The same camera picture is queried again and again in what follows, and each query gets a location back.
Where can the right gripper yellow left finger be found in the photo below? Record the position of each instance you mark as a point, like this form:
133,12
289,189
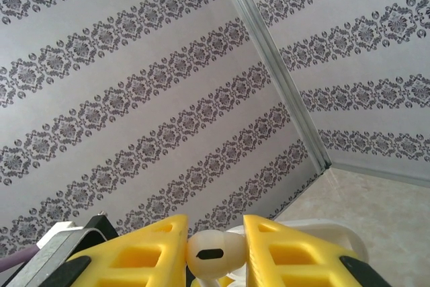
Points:
168,233

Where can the thin aluminium wall base rail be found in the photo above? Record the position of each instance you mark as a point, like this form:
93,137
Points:
386,174

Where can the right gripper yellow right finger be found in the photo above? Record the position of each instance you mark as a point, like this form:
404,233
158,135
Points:
262,243

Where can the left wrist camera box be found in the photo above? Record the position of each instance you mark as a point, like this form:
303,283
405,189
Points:
50,256

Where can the aluminium frame post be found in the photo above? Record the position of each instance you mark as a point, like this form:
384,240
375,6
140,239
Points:
268,48

